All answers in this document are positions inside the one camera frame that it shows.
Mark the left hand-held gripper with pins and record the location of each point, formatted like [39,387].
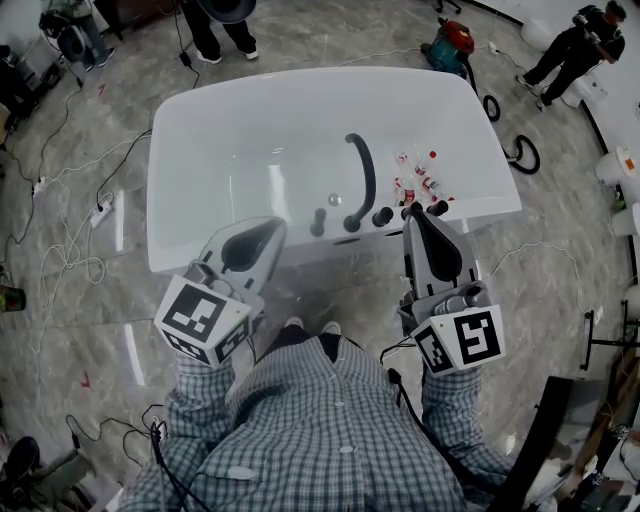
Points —
[200,315]

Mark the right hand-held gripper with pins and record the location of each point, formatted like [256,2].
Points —
[465,340]

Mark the white bathtub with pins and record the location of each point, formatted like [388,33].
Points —
[280,125]

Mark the person's left forearm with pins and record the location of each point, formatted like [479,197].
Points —
[200,400]

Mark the person's right forearm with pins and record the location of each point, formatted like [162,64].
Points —
[450,400]

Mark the black faucet knob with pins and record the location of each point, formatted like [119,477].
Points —
[382,216]

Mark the pile of clear plastic bottles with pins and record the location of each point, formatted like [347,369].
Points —
[429,185]

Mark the person's left white shoe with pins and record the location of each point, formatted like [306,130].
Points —
[295,322]

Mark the person's white shoe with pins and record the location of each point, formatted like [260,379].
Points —
[295,322]
[331,327]

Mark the person's black trousers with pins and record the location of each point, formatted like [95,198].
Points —
[295,340]

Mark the chrome drain plug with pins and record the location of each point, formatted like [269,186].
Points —
[334,199]

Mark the person's right white shoe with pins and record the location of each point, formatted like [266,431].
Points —
[331,327]

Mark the white power strip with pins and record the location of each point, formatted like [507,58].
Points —
[102,210]
[39,186]

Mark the black metal stand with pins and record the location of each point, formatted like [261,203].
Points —
[600,342]

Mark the person's plaid shirt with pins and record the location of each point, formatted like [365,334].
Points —
[310,425]

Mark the white ceramic fixture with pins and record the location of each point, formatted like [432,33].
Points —
[585,92]
[627,220]
[615,167]

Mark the black flat panel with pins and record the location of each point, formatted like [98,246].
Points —
[542,430]

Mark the black power adapter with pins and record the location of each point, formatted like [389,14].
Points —
[186,59]

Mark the red and teal vacuum cleaner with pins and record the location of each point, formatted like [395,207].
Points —
[450,42]

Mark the green printed cup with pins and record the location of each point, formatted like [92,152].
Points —
[12,298]

